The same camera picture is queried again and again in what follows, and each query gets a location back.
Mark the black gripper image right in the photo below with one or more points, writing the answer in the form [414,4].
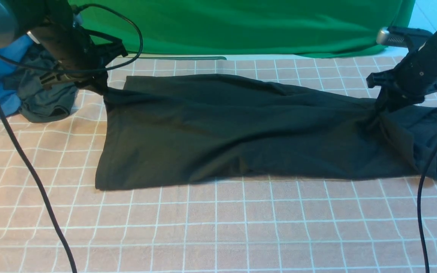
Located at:
[392,96]

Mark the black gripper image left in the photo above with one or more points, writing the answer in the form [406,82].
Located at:
[85,68]

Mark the dark gray long-sleeved shirt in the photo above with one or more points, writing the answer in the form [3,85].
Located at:
[186,129]

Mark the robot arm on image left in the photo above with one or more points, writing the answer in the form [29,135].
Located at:
[47,21]

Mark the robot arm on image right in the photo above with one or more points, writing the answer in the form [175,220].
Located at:
[414,77]

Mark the dark crumpled garment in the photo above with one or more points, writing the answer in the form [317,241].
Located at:
[37,104]

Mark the green backdrop cloth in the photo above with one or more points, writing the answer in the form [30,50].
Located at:
[310,28]

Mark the blue crumpled garment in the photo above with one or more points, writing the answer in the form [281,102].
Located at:
[9,100]

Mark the pink grid tablecloth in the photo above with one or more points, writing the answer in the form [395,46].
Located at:
[243,225]

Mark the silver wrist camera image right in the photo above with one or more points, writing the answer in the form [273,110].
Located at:
[402,37]

